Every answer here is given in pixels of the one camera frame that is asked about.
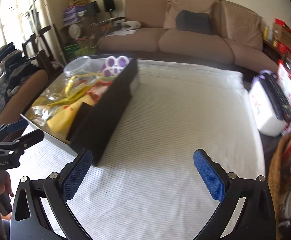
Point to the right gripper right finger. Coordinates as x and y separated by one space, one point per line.
257 218

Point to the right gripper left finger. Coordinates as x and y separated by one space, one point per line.
29 219

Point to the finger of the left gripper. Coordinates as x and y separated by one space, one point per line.
22 143
7 129

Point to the yellow snack packet strip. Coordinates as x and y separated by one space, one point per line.
77 86

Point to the yellow snack bag in box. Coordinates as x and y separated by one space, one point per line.
62 121

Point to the black storage box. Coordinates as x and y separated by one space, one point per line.
94 125

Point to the wicker basket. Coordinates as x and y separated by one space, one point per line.
274 178

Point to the clear plastic lidded container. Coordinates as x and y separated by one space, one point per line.
80 65

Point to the white appliance box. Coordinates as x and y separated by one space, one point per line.
265 118

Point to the white cloth table cover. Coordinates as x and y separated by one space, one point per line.
146 185

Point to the black remote control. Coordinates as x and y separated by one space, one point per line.
278 100

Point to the cardboard box with red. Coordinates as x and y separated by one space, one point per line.
282 33

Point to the brown sofa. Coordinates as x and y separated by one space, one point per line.
212 30

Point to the tan sofa pillow right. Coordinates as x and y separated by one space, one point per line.
241 24

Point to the tan sofa pillow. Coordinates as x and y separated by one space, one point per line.
241 24
176 6

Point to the dark blue cushion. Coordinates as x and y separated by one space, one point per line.
193 22

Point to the tan sofa pillow left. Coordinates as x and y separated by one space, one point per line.
176 6

